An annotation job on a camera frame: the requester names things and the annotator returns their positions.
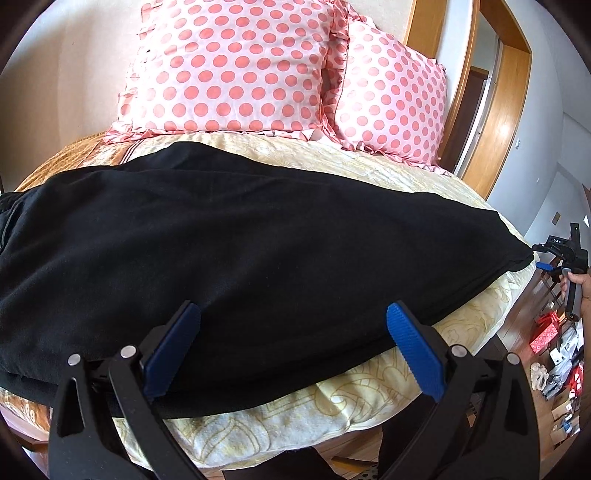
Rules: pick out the right hand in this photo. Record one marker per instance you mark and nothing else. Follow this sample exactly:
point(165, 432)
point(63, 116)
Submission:
point(568, 281)

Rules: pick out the pink polka dot pillow left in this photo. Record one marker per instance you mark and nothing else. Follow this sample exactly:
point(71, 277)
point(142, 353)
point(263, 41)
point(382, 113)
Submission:
point(239, 66)

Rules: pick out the black pants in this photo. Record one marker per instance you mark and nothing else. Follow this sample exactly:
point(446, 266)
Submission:
point(293, 271)

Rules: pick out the yellow patterned bed cover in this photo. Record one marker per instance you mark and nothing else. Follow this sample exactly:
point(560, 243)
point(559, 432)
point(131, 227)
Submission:
point(372, 392)

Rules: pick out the red gift bag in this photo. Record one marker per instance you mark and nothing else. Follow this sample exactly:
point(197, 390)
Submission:
point(546, 329)

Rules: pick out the pink polka dot pillow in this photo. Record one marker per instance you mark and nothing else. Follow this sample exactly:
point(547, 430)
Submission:
point(239, 66)
point(380, 96)

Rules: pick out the wooden door frame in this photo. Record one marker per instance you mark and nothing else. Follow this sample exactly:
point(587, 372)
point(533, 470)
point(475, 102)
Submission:
point(430, 23)

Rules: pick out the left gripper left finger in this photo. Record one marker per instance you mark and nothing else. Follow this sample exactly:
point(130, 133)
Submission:
point(84, 443)

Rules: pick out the pink polka dot pillow right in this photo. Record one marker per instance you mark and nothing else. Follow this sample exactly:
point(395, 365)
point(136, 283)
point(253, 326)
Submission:
point(380, 96)

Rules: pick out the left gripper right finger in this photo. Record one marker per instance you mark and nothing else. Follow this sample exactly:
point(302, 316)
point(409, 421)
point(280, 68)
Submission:
point(483, 424)

